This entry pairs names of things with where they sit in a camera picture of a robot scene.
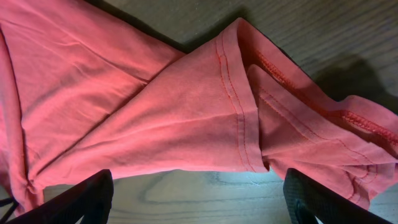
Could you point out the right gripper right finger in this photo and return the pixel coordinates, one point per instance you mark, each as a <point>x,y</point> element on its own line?
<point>309,202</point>

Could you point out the coral red t-shirt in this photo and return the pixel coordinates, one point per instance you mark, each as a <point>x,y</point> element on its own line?
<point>83,91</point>

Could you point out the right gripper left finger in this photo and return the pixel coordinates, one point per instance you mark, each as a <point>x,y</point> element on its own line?
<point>88,202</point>

